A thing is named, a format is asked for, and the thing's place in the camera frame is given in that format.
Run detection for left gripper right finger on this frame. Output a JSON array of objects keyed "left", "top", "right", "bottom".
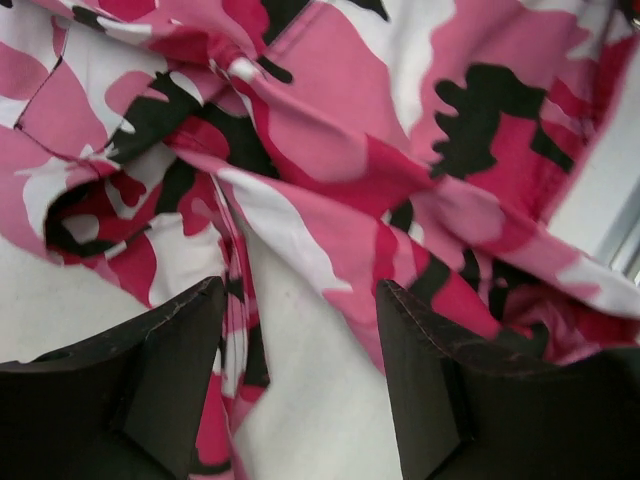
[{"left": 376, "top": 281, "right": 639, "bottom": 479}]

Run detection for aluminium frame rail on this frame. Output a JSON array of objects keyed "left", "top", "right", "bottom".
[{"left": 598, "top": 199, "right": 639, "bottom": 286}]

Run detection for pink camouflage trousers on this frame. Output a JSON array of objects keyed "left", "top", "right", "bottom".
[{"left": 1, "top": 1, "right": 639, "bottom": 479}]

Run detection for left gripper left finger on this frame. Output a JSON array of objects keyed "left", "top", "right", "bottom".
[{"left": 1, "top": 277, "right": 226, "bottom": 479}]

